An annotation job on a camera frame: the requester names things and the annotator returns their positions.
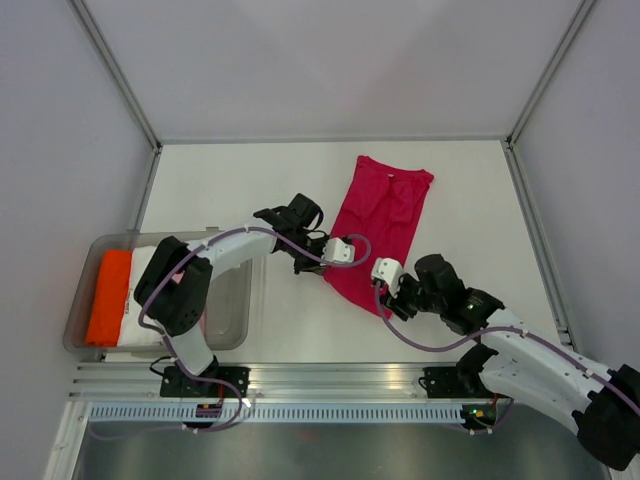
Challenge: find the orange rolled t shirt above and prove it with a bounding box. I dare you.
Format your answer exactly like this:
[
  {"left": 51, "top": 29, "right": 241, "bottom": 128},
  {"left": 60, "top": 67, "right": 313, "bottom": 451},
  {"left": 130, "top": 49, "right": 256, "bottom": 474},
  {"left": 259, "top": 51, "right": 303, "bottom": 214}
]
[{"left": 85, "top": 250, "right": 133, "bottom": 347}]

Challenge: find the aluminium frame post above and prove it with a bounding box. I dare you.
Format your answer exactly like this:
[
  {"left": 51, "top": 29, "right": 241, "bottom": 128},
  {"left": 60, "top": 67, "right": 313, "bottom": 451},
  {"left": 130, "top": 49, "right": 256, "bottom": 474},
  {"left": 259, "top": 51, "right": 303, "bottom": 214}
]
[
  {"left": 505, "top": 0, "right": 599, "bottom": 149},
  {"left": 67, "top": 0, "right": 162, "bottom": 153}
]

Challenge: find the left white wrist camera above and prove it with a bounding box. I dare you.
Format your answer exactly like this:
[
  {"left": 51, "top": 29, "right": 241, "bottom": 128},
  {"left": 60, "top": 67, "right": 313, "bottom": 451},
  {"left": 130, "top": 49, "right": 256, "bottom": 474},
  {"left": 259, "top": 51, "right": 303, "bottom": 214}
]
[{"left": 322, "top": 238, "right": 355, "bottom": 265}]

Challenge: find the left aluminium frame post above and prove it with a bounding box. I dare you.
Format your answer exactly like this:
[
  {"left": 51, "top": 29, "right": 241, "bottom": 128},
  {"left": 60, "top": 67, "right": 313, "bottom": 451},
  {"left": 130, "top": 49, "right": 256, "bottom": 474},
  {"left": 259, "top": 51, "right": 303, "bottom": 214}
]
[{"left": 67, "top": 0, "right": 162, "bottom": 153}]

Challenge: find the aluminium mounting rail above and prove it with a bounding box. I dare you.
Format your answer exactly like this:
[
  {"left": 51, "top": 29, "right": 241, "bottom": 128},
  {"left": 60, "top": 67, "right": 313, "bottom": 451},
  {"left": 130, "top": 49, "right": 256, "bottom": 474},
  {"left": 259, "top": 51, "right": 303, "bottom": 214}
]
[{"left": 69, "top": 362, "right": 614, "bottom": 401}]

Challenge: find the magenta t shirt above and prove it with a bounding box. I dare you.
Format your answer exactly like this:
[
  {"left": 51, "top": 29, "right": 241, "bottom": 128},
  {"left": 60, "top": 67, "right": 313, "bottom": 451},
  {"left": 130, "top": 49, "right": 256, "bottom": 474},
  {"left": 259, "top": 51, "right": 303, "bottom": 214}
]
[{"left": 324, "top": 155, "right": 434, "bottom": 314}]

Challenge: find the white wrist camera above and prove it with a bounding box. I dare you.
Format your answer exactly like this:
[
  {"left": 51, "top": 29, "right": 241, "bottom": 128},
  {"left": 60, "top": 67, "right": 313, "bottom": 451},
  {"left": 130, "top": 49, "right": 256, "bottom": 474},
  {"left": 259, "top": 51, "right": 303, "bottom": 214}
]
[
  {"left": 322, "top": 238, "right": 355, "bottom": 265},
  {"left": 371, "top": 258, "right": 405, "bottom": 297}
]

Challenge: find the clear plastic bin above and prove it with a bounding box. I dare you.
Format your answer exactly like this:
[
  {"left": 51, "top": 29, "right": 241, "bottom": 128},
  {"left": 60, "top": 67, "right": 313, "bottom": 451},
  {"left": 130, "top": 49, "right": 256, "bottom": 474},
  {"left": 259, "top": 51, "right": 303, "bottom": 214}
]
[{"left": 63, "top": 230, "right": 252, "bottom": 361}]

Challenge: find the white rolled t shirt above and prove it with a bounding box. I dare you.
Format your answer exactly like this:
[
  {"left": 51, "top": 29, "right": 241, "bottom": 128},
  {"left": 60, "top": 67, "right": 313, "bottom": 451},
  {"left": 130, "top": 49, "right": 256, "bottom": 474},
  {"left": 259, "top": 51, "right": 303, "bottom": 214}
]
[{"left": 117, "top": 244, "right": 169, "bottom": 349}]

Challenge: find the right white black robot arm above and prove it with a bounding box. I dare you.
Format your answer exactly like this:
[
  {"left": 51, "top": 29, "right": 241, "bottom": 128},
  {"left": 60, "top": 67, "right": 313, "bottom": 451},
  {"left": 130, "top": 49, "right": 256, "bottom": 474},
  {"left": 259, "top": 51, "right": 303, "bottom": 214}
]
[{"left": 371, "top": 254, "right": 639, "bottom": 471}]

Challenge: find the pink rolled t shirt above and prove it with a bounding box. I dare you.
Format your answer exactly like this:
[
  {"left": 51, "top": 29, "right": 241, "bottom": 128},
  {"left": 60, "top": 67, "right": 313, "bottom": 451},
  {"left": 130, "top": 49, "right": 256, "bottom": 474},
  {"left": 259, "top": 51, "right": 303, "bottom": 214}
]
[{"left": 172, "top": 272, "right": 206, "bottom": 334}]

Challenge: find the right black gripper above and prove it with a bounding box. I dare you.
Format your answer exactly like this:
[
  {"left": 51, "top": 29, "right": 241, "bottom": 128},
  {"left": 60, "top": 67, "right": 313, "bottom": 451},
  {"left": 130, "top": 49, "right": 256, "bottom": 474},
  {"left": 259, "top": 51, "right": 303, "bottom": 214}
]
[{"left": 377, "top": 271, "right": 444, "bottom": 322}]

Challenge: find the white slotted cable duct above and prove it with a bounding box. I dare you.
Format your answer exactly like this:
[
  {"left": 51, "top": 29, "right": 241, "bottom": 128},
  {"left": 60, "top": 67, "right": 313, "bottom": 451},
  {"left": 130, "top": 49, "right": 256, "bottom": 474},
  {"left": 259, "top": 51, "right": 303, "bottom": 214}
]
[{"left": 89, "top": 402, "right": 463, "bottom": 424}]

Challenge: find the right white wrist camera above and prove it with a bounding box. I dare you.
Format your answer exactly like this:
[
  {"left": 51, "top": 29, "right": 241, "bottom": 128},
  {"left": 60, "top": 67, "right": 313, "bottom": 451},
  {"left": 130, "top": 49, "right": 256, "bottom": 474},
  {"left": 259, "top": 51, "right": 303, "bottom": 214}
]
[{"left": 371, "top": 258, "right": 405, "bottom": 297}]

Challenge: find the right aluminium frame post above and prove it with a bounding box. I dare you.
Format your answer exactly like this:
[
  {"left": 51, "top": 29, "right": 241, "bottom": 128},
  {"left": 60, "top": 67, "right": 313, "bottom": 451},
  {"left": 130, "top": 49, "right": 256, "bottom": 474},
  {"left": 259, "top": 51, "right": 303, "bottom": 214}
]
[{"left": 505, "top": 0, "right": 599, "bottom": 149}]

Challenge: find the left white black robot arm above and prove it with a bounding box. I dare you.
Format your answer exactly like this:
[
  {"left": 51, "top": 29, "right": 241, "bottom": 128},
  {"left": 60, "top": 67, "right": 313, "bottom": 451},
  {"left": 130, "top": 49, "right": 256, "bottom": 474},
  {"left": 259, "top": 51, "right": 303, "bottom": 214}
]
[{"left": 133, "top": 193, "right": 328, "bottom": 396}]

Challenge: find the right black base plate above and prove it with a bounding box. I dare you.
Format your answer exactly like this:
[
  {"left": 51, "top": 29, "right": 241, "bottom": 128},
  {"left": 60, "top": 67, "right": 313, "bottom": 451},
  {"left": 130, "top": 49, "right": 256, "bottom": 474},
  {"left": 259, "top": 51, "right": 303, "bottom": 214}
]
[{"left": 418, "top": 366, "right": 494, "bottom": 400}]

